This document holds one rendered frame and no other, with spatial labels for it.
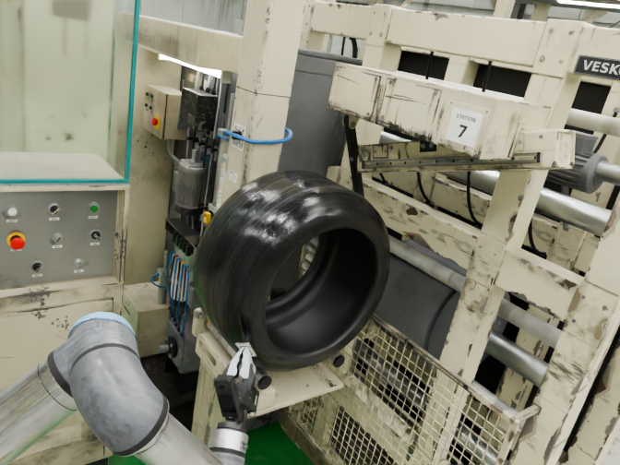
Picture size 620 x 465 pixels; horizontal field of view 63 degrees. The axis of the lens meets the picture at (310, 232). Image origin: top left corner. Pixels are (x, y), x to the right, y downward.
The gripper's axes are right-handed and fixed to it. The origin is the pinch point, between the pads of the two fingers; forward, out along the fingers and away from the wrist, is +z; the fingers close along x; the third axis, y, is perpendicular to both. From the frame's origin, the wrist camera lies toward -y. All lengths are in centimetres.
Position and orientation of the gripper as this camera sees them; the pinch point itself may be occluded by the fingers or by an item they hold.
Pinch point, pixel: (243, 350)
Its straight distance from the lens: 137.8
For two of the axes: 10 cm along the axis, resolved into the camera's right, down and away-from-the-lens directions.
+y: 2.8, 5.7, 7.7
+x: 9.5, -0.7, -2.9
